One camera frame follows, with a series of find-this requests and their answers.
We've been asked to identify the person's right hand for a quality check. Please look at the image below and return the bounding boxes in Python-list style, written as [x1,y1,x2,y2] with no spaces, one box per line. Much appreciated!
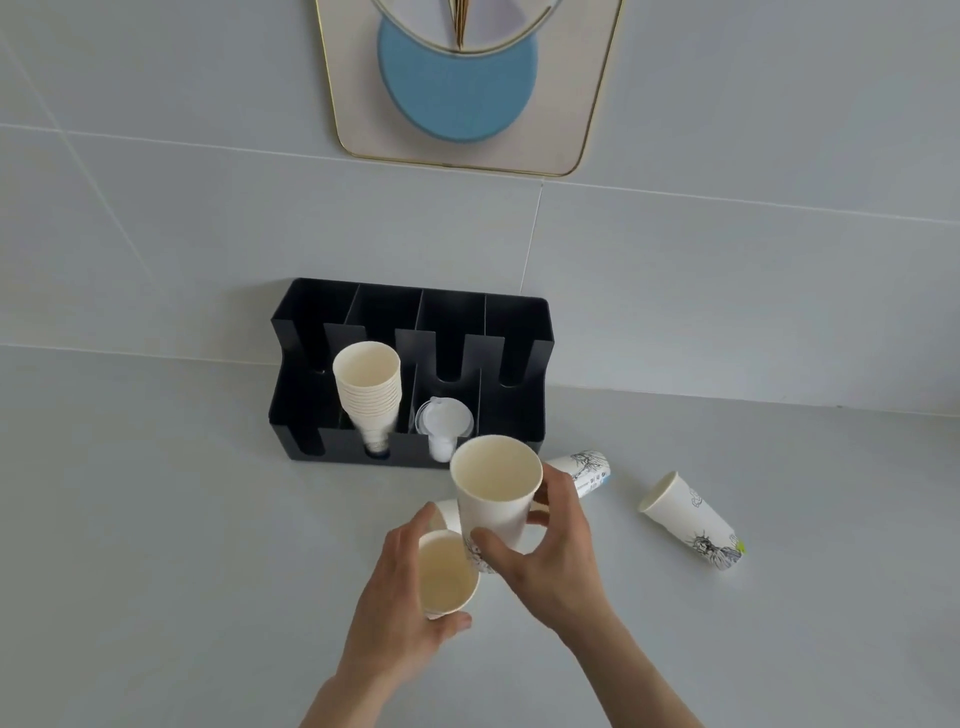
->
[470,462,629,651]

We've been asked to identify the person's left hand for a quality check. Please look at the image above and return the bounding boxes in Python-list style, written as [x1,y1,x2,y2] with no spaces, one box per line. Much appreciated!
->
[339,501,474,678]

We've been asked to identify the plain paper cup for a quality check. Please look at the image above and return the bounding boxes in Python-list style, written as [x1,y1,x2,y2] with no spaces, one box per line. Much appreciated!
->
[415,528,482,621]

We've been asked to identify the tall printed paper cup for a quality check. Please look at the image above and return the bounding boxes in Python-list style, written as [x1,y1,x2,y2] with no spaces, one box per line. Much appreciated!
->
[448,434,544,576]

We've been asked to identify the person's right forearm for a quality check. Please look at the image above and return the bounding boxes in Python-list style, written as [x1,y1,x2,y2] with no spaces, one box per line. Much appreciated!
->
[561,621,704,728]

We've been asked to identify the person's left forearm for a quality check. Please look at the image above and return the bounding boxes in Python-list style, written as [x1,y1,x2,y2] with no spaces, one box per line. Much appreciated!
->
[299,660,423,728]

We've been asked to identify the clear plastic lid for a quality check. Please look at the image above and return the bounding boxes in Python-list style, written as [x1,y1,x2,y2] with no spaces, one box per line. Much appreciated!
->
[414,396,474,441]

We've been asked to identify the stack of nested paper cups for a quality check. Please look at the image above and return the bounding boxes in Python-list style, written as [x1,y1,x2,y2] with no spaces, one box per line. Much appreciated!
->
[332,341,403,456]

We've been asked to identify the black cup organizer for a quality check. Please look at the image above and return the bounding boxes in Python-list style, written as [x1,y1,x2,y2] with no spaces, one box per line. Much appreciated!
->
[267,277,555,468]

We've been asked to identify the gold-framed wall decoration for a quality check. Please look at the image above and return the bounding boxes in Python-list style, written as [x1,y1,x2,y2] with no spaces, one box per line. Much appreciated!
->
[314,0,627,179]

